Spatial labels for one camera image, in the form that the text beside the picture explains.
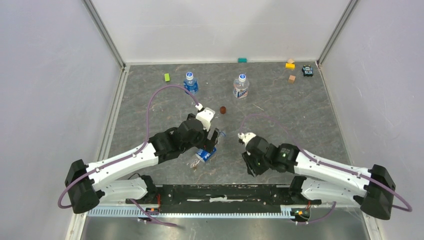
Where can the red label clear bottle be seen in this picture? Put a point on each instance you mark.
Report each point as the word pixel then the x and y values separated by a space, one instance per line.
pixel 240 89

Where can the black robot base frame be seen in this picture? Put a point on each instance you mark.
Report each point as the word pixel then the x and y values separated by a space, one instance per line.
pixel 224 198

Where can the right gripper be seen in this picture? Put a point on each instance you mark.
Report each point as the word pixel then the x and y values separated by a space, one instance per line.
pixel 252 169

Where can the black blue toy car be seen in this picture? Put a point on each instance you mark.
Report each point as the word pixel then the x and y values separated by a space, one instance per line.
pixel 307 71

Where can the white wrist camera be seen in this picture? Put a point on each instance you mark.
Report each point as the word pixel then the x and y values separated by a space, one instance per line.
pixel 205 115
pixel 245 138

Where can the blue label Pocari bottle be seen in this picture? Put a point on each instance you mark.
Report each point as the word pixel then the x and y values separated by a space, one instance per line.
pixel 191 85

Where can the Pepsi label clear bottle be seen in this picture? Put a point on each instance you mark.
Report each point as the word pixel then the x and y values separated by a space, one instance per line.
pixel 201 156

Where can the brown cylinder block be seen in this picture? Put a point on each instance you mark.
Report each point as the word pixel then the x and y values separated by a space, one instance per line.
pixel 222 110

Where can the green block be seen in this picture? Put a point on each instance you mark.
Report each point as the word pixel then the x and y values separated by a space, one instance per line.
pixel 167 77

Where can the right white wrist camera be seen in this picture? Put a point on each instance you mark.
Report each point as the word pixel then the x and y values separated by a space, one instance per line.
pixel 245 138

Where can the teal block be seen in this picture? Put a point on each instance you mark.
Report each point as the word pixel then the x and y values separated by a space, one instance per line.
pixel 242 60

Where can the white slotted cable duct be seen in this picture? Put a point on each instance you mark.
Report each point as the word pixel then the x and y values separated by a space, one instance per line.
pixel 134 211

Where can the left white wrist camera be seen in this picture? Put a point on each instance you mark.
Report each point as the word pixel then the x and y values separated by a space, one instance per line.
pixel 205 115

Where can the white blue Pocari cap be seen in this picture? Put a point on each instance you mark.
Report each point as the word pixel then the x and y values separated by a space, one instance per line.
pixel 189 76

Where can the white blue bottle cap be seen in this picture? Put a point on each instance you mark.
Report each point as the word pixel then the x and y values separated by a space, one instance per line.
pixel 242 77

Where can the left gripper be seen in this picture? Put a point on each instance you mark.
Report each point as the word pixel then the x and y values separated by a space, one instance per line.
pixel 208 145

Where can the tan cube block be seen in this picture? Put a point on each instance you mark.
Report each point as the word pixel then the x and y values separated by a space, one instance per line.
pixel 291 79

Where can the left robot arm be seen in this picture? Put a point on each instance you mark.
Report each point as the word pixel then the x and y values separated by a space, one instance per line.
pixel 88 185

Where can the yellow block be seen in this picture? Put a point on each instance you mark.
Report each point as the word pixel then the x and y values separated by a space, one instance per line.
pixel 290 66

